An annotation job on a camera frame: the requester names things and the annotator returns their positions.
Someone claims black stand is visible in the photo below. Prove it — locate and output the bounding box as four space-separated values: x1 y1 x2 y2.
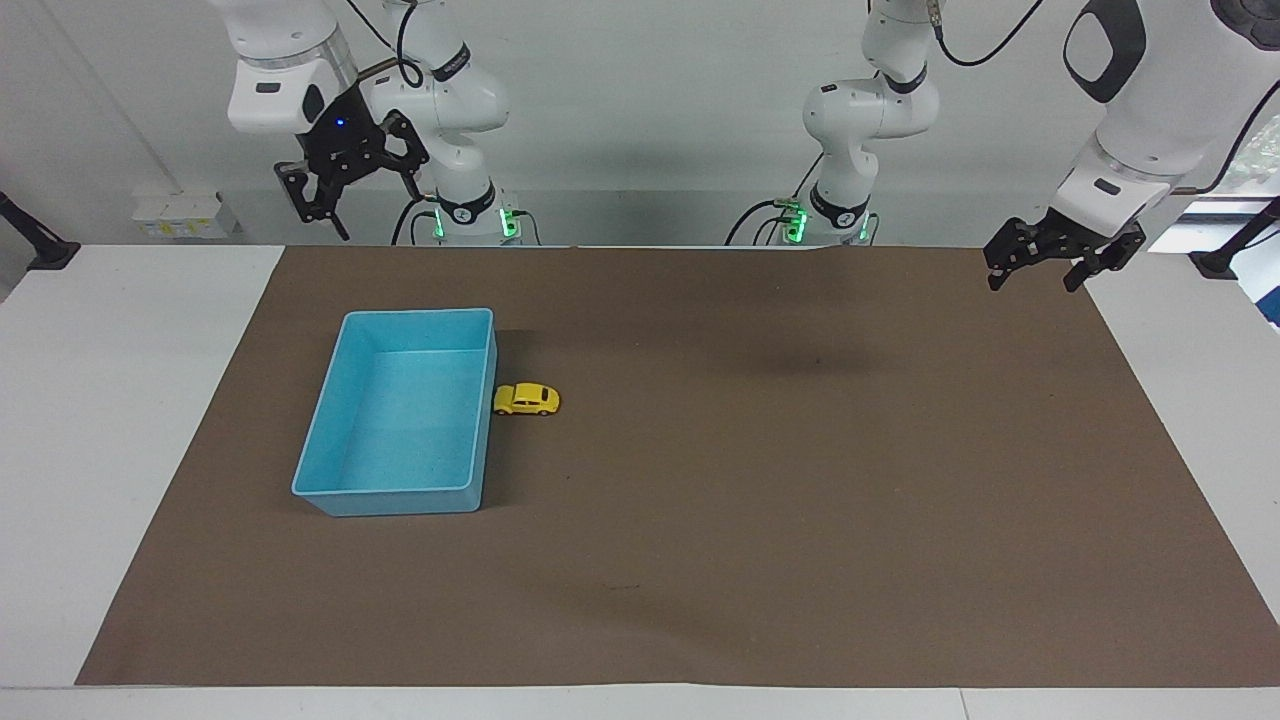
0 190 82 272
1188 197 1280 280

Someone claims black cable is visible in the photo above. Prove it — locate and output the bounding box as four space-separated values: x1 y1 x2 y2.
929 0 1047 70
1174 80 1280 197
726 198 793 247
344 0 427 90
389 197 437 247

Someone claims light blue plastic bin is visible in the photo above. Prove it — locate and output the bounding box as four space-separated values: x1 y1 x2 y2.
290 307 499 518

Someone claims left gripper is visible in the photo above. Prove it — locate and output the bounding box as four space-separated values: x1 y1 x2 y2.
982 208 1147 294

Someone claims yellow beetle toy car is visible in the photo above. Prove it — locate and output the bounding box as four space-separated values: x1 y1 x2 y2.
492 382 562 418

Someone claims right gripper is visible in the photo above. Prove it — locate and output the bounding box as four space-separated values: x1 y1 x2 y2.
274 83 432 243

